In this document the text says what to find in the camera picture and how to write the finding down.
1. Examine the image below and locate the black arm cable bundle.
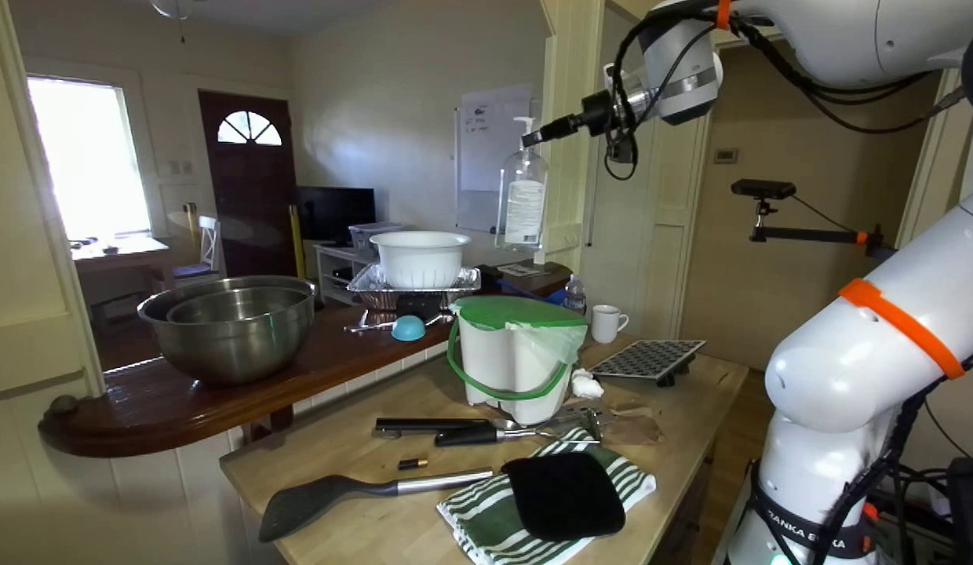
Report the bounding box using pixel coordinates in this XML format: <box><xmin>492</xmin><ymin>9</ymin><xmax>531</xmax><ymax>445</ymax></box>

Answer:
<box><xmin>601</xmin><ymin>0</ymin><xmax>973</xmax><ymax>182</ymax></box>

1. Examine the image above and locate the white wall board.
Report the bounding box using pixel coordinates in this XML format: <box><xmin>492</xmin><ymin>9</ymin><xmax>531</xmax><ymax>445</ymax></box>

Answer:
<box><xmin>456</xmin><ymin>83</ymin><xmax>536</xmax><ymax>196</ymax></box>

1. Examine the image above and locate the small capped water bottle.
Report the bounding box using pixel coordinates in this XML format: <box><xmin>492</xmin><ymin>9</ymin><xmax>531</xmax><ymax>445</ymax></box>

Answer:
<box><xmin>563</xmin><ymin>272</ymin><xmax>592</xmax><ymax>313</ymax></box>

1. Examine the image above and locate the black cloth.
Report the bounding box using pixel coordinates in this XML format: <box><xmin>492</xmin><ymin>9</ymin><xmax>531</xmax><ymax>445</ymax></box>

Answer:
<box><xmin>498</xmin><ymin>447</ymin><xmax>627</xmax><ymax>541</ymax></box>

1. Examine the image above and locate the black base cable bundle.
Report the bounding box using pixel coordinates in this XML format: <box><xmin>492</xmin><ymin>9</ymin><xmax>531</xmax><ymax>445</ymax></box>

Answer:
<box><xmin>748</xmin><ymin>394</ymin><xmax>973</xmax><ymax>565</ymax></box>

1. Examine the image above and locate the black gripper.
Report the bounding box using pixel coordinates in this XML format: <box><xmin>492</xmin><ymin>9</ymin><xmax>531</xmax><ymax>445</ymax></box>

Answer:
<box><xmin>522</xmin><ymin>86</ymin><xmax>644</xmax><ymax>150</ymax></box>

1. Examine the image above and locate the black comb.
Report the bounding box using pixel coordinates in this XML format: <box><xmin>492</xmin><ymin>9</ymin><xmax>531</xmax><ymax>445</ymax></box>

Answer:
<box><xmin>371</xmin><ymin>414</ymin><xmax>498</xmax><ymax>438</ymax></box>

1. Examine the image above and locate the dark brown door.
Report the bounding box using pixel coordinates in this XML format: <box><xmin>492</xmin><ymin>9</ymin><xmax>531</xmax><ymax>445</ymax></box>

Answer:
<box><xmin>197</xmin><ymin>86</ymin><xmax>299</xmax><ymax>278</ymax></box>

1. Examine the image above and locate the steel mixing bowl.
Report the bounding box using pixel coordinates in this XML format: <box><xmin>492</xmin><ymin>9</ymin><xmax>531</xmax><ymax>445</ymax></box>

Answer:
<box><xmin>136</xmin><ymin>272</ymin><xmax>322</xmax><ymax>386</ymax></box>

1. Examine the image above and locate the white television stand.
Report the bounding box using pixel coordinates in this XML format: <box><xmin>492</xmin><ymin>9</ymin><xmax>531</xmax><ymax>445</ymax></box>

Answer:
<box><xmin>308</xmin><ymin>241</ymin><xmax>373</xmax><ymax>307</ymax></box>

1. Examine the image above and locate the white ceramic mug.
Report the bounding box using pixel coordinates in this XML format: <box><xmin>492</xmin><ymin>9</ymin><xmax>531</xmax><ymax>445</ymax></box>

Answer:
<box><xmin>586</xmin><ymin>301</ymin><xmax>635</xmax><ymax>349</ymax></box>

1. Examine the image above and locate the white crumpled wad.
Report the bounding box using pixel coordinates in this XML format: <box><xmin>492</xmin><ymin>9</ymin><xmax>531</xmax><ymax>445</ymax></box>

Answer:
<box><xmin>567</xmin><ymin>368</ymin><xmax>608</xmax><ymax>404</ymax></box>

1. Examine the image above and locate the black television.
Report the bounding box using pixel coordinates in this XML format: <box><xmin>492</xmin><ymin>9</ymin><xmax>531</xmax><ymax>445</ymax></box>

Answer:
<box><xmin>296</xmin><ymin>186</ymin><xmax>380</xmax><ymax>251</ymax></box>

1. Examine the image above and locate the black white checkerboard panel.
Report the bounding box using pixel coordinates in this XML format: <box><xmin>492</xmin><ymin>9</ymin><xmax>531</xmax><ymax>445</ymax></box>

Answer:
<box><xmin>592</xmin><ymin>336</ymin><xmax>710</xmax><ymax>389</ymax></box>

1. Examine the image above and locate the black camera on boom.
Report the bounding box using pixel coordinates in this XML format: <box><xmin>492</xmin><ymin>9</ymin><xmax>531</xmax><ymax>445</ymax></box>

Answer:
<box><xmin>728</xmin><ymin>174</ymin><xmax>923</xmax><ymax>264</ymax></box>

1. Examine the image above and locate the black spatula with silver handle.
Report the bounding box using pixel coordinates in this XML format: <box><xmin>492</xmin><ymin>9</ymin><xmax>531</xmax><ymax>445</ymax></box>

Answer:
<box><xmin>257</xmin><ymin>468</ymin><xmax>498</xmax><ymax>545</ymax></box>

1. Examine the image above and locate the green white striped towel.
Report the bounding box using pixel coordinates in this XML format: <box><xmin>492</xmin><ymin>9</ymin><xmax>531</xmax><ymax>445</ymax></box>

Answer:
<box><xmin>435</xmin><ymin>423</ymin><xmax>661</xmax><ymax>565</ymax></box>

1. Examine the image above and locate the light wooden table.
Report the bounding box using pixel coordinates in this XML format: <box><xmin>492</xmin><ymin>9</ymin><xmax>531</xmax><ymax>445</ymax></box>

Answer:
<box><xmin>221</xmin><ymin>349</ymin><xmax>754</xmax><ymax>565</ymax></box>

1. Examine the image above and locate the blue round kitchen utensil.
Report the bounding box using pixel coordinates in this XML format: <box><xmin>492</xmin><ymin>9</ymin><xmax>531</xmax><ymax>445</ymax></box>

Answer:
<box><xmin>385</xmin><ymin>309</ymin><xmax>431</xmax><ymax>349</ymax></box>

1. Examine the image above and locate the bright window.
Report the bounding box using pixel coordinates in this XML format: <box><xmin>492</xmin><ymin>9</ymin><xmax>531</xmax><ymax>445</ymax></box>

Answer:
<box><xmin>27</xmin><ymin>72</ymin><xmax>160</xmax><ymax>246</ymax></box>

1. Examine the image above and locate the aluminium foil tray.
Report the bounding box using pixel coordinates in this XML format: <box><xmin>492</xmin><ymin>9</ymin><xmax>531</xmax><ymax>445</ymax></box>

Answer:
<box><xmin>341</xmin><ymin>260</ymin><xmax>488</xmax><ymax>301</ymax></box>

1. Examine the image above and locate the tall clear pump bottle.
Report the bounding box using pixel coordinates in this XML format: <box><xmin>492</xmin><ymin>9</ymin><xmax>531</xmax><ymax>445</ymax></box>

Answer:
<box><xmin>497</xmin><ymin>110</ymin><xmax>550</xmax><ymax>251</ymax></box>

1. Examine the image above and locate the silver fork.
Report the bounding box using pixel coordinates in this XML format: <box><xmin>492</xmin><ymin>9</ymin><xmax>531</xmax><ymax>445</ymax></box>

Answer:
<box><xmin>341</xmin><ymin>309</ymin><xmax>401</xmax><ymax>340</ymax></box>

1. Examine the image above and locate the dark wooden counter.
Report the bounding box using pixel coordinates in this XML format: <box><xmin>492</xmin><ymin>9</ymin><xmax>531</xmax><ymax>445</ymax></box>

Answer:
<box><xmin>39</xmin><ymin>260</ymin><xmax>574</xmax><ymax>460</ymax></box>

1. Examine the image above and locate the white bin with green lid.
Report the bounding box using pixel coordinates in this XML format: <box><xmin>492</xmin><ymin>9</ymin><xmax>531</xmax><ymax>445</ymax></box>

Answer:
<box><xmin>445</xmin><ymin>292</ymin><xmax>592</xmax><ymax>427</ymax></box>

